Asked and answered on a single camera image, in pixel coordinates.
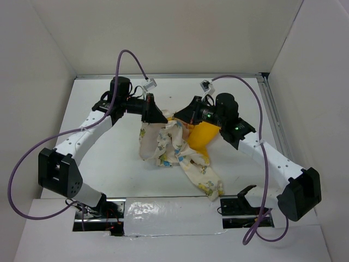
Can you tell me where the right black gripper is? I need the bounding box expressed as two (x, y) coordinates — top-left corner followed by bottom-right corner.
(174, 96), (225, 128)

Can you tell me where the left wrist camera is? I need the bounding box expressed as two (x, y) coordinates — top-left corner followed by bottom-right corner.
(142, 78), (157, 92)

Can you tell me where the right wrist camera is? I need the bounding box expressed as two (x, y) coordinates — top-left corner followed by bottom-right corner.
(200, 80), (215, 95)

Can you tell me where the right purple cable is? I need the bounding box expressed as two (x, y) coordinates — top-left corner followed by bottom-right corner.
(209, 75), (289, 245)

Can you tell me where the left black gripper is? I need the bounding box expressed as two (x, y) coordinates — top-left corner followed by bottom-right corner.
(121, 93), (168, 124)

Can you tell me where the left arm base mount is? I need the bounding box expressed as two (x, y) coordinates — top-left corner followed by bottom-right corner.
(72, 198), (126, 236)

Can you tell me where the yellow and cream baby jacket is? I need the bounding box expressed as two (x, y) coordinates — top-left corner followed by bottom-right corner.
(139, 110), (224, 201)

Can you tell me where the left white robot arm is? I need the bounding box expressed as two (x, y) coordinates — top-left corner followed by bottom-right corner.
(38, 76), (167, 218)

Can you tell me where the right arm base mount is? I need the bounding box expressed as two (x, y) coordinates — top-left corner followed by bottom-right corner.
(217, 185), (263, 229)

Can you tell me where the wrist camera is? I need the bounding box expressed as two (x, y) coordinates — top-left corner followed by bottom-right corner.
(142, 78), (157, 92)
(200, 80), (215, 95)

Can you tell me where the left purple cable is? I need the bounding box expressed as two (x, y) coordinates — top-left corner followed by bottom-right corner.
(7, 49), (148, 232)

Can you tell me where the purple cable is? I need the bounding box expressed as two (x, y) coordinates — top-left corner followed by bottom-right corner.
(7, 49), (148, 232)
(209, 75), (289, 245)

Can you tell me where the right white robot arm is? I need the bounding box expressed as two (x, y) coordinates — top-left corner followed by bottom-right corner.
(174, 93), (322, 222)

